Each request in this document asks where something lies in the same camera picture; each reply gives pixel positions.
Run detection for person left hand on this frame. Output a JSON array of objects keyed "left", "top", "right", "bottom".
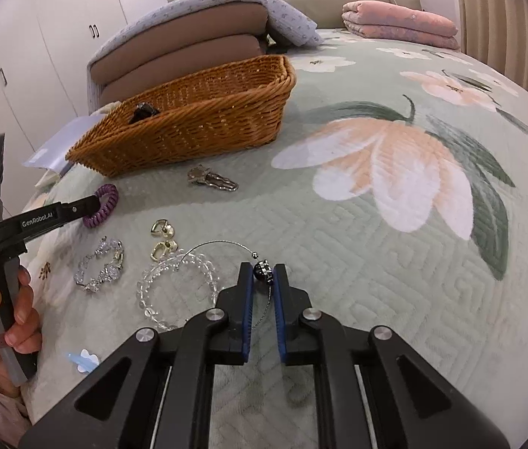
[{"left": 0, "top": 266, "right": 42, "bottom": 398}]

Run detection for gold square earrings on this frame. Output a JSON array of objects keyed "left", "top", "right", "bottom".
[{"left": 150, "top": 219, "right": 179, "bottom": 262}]

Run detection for white wardrobe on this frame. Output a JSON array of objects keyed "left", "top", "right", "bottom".
[{"left": 0, "top": 0, "right": 126, "bottom": 216}]

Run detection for pink folded blanket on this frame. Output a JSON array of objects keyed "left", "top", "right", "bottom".
[{"left": 341, "top": 0, "right": 460, "bottom": 50}]

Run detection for crystal flower bracelet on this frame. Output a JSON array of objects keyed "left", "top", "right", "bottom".
[{"left": 73, "top": 236, "right": 126, "bottom": 294}]

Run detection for blue book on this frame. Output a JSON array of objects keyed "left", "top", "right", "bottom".
[{"left": 23, "top": 114, "right": 104, "bottom": 175}]

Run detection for black wrist watch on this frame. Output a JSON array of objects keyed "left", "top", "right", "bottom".
[{"left": 129, "top": 103, "right": 160, "bottom": 124}]

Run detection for silver hair clip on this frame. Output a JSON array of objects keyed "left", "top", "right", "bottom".
[{"left": 187, "top": 164, "right": 239, "bottom": 192}]

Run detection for silver wire charm bracelet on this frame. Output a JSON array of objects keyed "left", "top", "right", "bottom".
[{"left": 176, "top": 240, "right": 277, "bottom": 331}]

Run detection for floral green bedspread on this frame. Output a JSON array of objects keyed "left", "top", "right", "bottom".
[{"left": 24, "top": 30, "right": 528, "bottom": 448}]

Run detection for brown folded quilt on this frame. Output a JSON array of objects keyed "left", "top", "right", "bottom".
[{"left": 88, "top": 2, "right": 268, "bottom": 112}]

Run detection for purple spiral hair tie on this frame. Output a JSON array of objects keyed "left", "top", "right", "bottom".
[{"left": 81, "top": 182, "right": 120, "bottom": 229}]

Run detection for brown wicker basket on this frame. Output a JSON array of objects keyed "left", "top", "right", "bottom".
[{"left": 65, "top": 55, "right": 297, "bottom": 178}]

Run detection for clear bead bracelet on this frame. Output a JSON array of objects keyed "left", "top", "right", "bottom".
[{"left": 135, "top": 250, "right": 221, "bottom": 333}]

